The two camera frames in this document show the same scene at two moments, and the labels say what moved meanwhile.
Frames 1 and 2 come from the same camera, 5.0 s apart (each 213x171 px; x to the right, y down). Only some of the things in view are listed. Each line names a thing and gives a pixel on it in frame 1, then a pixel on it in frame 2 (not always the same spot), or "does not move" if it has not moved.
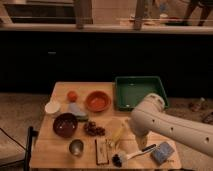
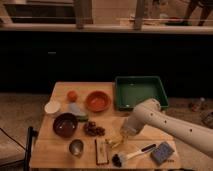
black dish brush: x=120 y=158 does not move
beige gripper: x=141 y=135 to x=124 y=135
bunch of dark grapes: x=91 y=129 does not move
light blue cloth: x=77 y=112 does not move
